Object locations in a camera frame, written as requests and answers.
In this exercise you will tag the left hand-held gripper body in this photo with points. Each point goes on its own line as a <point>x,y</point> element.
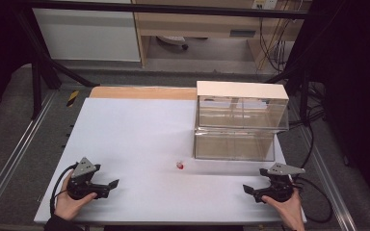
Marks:
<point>83,179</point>

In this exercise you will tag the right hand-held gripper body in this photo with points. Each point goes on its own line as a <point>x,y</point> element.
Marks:
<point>281,187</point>

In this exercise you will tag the clear plastic drawer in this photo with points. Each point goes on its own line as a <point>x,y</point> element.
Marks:
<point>234,146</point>

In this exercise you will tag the small red and white object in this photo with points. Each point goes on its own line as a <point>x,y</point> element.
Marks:
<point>180,165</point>

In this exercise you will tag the clear drawer cabinet white top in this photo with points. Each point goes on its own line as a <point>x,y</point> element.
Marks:
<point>241,90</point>

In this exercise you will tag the person's right hand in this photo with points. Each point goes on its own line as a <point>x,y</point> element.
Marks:
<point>289,210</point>

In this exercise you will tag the person's left hand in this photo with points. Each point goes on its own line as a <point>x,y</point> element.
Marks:
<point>68,205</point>

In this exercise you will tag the wooden board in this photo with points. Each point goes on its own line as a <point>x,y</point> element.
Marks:
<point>141,93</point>

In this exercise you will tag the black metal stand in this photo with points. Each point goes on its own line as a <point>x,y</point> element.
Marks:
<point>37,80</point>
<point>303,83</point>

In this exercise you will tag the white chair base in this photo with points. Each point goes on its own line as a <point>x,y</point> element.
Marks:
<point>171,40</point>

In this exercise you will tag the light wooden desk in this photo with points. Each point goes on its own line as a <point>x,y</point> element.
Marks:
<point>192,24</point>

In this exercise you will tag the white power strip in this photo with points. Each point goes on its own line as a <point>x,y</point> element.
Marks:
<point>265,4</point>

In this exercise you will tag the aluminium rail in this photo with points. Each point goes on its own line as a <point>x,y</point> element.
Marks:
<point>330,183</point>
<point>16,150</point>

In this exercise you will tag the black metal frame bar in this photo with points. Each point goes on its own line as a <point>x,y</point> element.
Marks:
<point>160,8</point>

